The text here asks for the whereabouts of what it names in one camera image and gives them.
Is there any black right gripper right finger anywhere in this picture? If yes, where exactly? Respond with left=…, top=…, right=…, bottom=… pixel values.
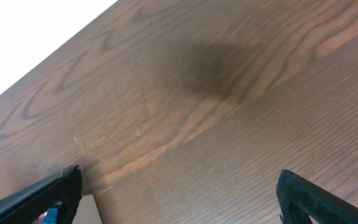
left=276, top=169, right=358, bottom=224

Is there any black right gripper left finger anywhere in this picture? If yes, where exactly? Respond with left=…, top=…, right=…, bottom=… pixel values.
left=0, top=165, right=83, bottom=224

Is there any cream box with pink interior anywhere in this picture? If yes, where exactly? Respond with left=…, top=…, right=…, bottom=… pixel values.
left=72, top=195, right=102, bottom=224

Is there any teal Colgate toothpaste tube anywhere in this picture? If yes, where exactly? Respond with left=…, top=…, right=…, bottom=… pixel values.
left=42, top=208, right=58, bottom=224

